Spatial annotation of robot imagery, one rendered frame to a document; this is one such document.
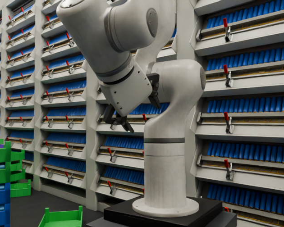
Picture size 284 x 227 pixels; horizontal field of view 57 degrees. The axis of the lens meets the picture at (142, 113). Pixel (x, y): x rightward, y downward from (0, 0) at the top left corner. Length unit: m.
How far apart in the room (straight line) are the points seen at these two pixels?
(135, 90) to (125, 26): 0.18
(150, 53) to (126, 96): 0.25
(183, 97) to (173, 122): 0.07
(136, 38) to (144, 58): 0.34
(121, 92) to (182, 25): 0.81
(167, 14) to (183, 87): 0.21
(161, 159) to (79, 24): 0.42
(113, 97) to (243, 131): 0.69
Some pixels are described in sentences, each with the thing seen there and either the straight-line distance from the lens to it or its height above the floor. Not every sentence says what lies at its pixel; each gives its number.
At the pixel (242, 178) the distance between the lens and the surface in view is 1.15.
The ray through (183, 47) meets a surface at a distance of 1.28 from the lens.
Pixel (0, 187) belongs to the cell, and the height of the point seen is 0.31.
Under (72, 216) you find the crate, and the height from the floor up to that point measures 0.02.
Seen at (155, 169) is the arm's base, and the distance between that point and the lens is 0.73.
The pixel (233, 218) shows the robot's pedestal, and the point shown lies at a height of 0.28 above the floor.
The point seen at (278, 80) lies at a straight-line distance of 1.10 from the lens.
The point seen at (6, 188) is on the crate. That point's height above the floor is 0.30.
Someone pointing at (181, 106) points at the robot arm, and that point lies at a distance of 0.72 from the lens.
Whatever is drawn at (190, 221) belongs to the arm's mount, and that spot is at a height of 0.32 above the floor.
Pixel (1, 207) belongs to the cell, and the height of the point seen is 0.23.
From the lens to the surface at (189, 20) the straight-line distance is 1.30.
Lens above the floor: 0.56
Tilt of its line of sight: 2 degrees up
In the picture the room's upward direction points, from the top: straight up
